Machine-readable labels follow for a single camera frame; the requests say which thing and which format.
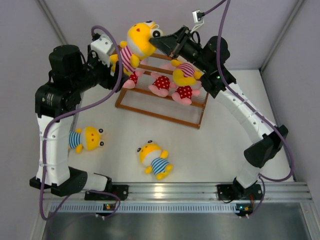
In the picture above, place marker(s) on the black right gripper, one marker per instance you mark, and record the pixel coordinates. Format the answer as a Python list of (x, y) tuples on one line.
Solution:
[(173, 44)]

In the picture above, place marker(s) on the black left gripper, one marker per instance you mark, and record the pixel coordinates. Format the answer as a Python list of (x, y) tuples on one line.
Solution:
[(112, 83)]

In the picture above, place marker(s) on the yellow toy pink stripes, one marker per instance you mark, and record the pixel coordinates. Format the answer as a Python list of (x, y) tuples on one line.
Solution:
[(137, 46), (184, 74)]

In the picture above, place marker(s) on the pink toy red dots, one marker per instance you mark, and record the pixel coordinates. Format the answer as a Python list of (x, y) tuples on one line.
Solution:
[(161, 85), (133, 79), (183, 94)]

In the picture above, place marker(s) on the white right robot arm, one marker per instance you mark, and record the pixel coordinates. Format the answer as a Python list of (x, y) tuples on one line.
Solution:
[(267, 138)]

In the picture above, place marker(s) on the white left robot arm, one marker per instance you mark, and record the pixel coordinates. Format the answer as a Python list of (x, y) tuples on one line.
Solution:
[(56, 105)]

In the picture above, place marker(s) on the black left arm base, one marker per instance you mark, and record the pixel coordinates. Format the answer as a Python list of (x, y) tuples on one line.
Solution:
[(119, 190)]

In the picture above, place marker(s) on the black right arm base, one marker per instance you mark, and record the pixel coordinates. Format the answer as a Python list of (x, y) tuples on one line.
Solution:
[(234, 191)]

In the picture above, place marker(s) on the brown wooden toy shelf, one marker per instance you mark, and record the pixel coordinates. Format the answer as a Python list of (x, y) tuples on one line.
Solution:
[(142, 100)]

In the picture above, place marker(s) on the yellow toy blue stripes left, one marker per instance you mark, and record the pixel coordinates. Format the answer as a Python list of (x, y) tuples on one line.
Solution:
[(88, 138)]

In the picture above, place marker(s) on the yellow toy blue stripes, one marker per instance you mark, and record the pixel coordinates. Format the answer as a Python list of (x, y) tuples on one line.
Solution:
[(88, 138), (154, 159)]

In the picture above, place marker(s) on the yellow toy blue stripes centre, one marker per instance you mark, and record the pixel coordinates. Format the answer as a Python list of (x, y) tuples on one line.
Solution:
[(154, 159)]

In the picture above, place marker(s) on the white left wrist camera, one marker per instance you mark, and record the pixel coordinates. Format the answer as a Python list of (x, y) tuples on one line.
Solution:
[(104, 48)]

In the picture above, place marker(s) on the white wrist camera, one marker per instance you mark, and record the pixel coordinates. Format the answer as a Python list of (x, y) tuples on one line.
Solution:
[(104, 48), (198, 17)]

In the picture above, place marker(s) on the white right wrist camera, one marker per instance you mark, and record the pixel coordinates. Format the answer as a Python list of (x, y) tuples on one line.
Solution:
[(198, 17)]

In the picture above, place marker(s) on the aluminium mounting rail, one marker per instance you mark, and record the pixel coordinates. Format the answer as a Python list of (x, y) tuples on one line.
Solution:
[(207, 197)]

